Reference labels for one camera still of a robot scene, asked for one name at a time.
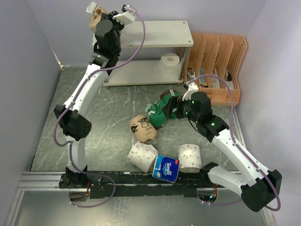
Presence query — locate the plain white paper roll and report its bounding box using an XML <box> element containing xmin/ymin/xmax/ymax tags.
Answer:
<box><xmin>158</xmin><ymin>53</ymin><xmax>182</xmax><ymax>78</ymax></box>

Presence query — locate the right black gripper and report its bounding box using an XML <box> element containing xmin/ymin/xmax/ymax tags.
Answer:
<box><xmin>161</xmin><ymin>95</ymin><xmax>200</xmax><ymax>123</ymax></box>

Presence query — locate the white two-tier shelf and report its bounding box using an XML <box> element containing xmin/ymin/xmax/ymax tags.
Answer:
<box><xmin>103</xmin><ymin>21</ymin><xmax>193</xmax><ymax>88</ymax></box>

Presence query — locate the brown roll with cartoon print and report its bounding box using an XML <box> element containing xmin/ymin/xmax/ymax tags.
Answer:
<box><xmin>129</xmin><ymin>115</ymin><xmax>157</xmax><ymax>143</ymax></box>

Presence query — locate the green roll with brown end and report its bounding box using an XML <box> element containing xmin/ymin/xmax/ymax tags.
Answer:
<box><xmin>160</xmin><ymin>89</ymin><xmax>180</xmax><ymax>104</ymax></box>

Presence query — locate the floral white roll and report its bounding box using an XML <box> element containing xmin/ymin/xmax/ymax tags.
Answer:
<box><xmin>178</xmin><ymin>144</ymin><xmax>202</xmax><ymax>173</ymax></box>
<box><xmin>127</xmin><ymin>142</ymin><xmax>158</xmax><ymax>173</ymax></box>

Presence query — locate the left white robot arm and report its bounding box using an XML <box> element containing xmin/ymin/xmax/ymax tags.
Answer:
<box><xmin>54</xmin><ymin>10</ymin><xmax>124</xmax><ymax>188</ymax></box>

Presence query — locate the brown roll with QR label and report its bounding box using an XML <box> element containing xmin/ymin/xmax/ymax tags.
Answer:
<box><xmin>86</xmin><ymin>1</ymin><xmax>109</xmax><ymax>33</ymax></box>

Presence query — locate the orange plastic file organizer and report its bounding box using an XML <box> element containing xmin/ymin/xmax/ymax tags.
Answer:
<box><xmin>182</xmin><ymin>33</ymin><xmax>247</xmax><ymax>106</ymax></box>

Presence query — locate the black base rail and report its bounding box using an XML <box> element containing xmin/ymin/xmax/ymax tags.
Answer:
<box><xmin>59</xmin><ymin>171</ymin><xmax>214</xmax><ymax>199</ymax></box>

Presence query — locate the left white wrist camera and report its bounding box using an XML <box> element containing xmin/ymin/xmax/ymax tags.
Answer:
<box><xmin>113</xmin><ymin>5</ymin><xmax>136</xmax><ymax>26</ymax></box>

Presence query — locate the blue Tempo tissue roll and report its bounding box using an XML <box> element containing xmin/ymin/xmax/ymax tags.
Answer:
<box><xmin>152</xmin><ymin>155</ymin><xmax>180</xmax><ymax>183</ymax></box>

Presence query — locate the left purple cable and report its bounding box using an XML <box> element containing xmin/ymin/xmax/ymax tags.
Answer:
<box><xmin>53</xmin><ymin>6</ymin><xmax>146</xmax><ymax>209</ymax></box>

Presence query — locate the green roll with torn top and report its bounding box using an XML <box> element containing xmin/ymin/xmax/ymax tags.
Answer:
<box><xmin>144</xmin><ymin>101</ymin><xmax>167</xmax><ymax>129</ymax></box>

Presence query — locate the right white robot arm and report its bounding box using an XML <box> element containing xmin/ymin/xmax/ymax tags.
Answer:
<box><xmin>162</xmin><ymin>91</ymin><xmax>282</xmax><ymax>212</ymax></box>

